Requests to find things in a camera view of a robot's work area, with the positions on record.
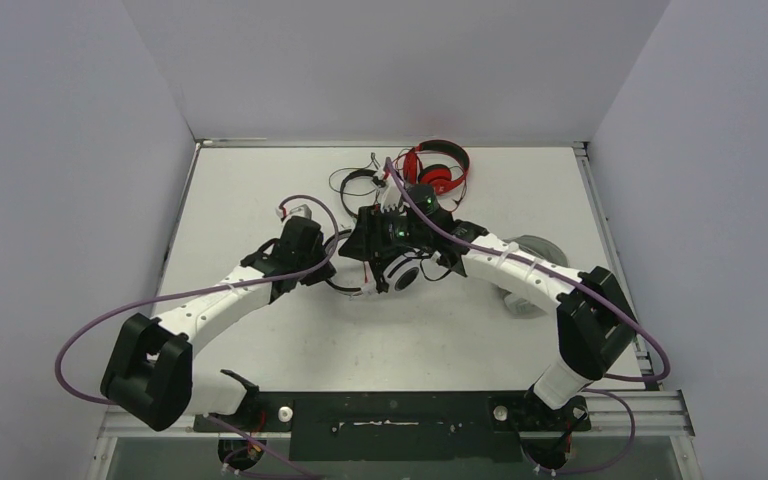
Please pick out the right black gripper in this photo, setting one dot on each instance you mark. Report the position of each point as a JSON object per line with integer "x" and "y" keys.
{"x": 363, "y": 234}

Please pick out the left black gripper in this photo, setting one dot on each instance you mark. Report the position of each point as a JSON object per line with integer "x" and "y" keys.
{"x": 314, "y": 278}

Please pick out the black white striped headphones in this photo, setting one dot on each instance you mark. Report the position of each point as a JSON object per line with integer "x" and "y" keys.
{"x": 387, "y": 276}

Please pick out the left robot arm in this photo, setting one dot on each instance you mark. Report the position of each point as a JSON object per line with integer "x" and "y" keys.
{"x": 151, "y": 374}

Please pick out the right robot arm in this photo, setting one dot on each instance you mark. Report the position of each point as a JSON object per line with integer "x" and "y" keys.
{"x": 593, "y": 318}

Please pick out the red headphones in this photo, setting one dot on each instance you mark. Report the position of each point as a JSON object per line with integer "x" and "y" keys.
{"x": 442, "y": 178}

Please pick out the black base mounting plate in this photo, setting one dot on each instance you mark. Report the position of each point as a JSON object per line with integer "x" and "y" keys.
{"x": 499, "y": 425}

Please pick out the aluminium frame rail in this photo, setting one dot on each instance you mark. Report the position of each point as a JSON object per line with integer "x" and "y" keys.
{"x": 322, "y": 310}

